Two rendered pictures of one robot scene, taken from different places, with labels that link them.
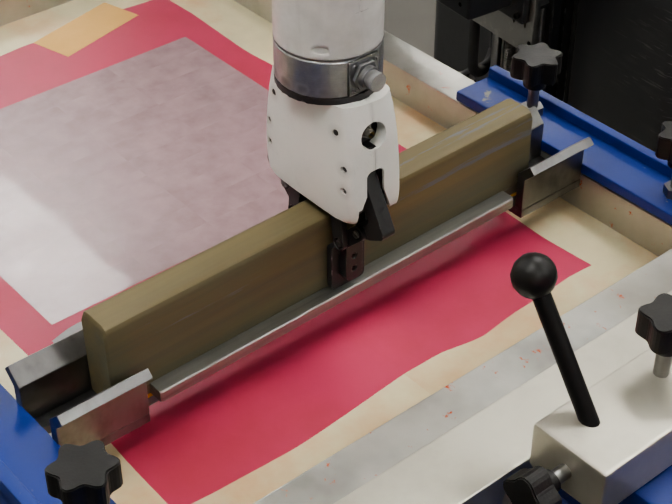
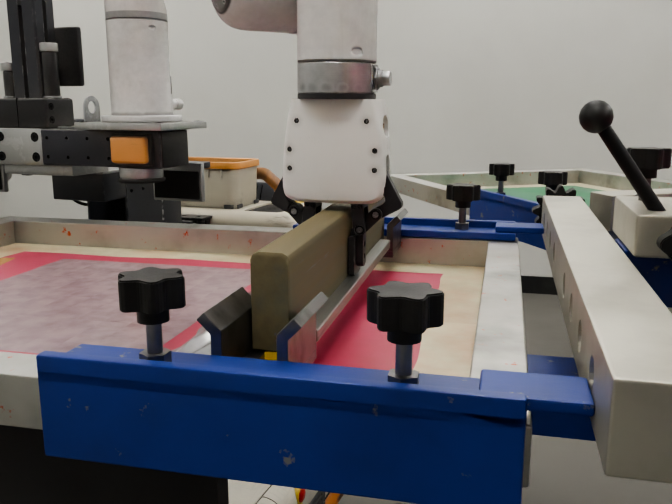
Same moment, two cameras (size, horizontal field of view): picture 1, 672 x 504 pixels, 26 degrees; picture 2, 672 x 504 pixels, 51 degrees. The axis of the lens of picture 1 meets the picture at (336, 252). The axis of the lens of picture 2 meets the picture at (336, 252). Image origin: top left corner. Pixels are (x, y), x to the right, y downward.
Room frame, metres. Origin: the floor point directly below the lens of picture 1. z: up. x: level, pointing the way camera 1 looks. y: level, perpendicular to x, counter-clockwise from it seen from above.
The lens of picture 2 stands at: (0.31, 0.41, 1.16)
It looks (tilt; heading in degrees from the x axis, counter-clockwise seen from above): 12 degrees down; 324
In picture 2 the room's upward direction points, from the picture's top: straight up
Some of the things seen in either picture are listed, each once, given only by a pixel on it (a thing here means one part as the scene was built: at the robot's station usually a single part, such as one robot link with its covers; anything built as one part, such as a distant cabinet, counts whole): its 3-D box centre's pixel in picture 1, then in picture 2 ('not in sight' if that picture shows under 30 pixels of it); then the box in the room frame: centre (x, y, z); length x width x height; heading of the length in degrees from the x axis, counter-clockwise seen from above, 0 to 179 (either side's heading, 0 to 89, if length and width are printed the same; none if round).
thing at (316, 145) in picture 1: (328, 127); (336, 143); (0.87, 0.01, 1.13); 0.10 x 0.08 x 0.11; 40
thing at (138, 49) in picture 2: not in sight; (145, 72); (1.44, -0.03, 1.21); 0.16 x 0.13 x 0.15; 124
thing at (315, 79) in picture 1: (335, 56); (344, 78); (0.86, 0.00, 1.19); 0.09 x 0.07 x 0.03; 40
